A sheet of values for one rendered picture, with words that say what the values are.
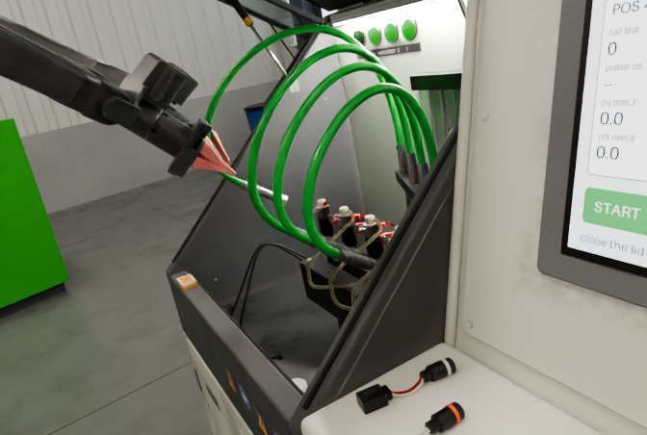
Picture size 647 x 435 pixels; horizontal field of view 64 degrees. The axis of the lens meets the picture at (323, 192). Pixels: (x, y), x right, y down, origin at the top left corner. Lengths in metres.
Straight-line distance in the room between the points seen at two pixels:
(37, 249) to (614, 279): 3.93
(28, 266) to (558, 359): 3.88
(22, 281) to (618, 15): 4.01
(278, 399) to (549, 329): 0.35
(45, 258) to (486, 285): 3.79
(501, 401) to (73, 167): 6.99
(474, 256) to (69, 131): 6.90
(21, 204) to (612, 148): 3.89
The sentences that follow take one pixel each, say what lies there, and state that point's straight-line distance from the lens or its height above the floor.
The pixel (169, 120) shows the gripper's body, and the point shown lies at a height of 1.31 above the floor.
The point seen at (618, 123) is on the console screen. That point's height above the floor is 1.26.
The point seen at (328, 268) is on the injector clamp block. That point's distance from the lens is 0.97.
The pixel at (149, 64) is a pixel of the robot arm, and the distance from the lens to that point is 0.86.
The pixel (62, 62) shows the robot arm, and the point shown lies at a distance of 0.78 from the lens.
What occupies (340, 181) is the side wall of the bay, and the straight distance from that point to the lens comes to 1.35.
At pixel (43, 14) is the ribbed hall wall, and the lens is 7.47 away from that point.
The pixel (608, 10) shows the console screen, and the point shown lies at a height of 1.36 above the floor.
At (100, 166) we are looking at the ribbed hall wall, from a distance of 7.44.
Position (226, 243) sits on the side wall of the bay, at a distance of 1.25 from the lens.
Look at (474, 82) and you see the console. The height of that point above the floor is 1.30.
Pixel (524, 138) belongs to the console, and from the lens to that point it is 0.59.
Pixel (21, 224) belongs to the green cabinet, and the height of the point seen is 0.59.
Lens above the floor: 1.38
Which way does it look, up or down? 16 degrees down
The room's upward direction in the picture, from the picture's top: 11 degrees counter-clockwise
